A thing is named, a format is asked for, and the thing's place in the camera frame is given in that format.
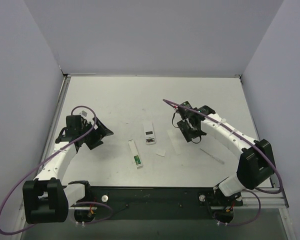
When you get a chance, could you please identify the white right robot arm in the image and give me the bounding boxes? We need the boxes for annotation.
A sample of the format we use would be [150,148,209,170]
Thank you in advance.
[175,101,275,197]

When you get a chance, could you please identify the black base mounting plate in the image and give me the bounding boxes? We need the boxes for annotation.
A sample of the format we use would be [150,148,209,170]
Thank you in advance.
[70,186,243,222]

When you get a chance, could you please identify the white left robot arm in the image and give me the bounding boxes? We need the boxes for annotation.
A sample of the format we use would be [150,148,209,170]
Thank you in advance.
[22,115,113,224]

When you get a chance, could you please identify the aluminium frame rail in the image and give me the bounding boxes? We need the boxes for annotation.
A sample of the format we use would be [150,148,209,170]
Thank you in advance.
[241,188,289,209]

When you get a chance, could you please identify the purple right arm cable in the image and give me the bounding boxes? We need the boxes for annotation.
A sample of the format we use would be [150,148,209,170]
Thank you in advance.
[162,98,284,227]

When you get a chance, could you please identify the white plastic tray strip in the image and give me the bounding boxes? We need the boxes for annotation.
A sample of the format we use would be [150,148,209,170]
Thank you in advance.
[167,129,181,155]

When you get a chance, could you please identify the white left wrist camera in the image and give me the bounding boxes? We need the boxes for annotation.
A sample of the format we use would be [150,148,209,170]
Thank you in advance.
[80,110,89,119]

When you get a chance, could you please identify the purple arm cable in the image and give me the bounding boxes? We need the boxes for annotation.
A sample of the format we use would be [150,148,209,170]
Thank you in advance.
[162,98,284,227]
[0,105,114,236]

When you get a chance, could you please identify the white battery cover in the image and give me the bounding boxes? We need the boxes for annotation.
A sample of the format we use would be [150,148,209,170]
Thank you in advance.
[155,149,166,157]

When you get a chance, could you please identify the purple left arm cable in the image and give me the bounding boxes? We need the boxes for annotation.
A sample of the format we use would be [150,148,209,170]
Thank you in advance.
[0,105,114,236]

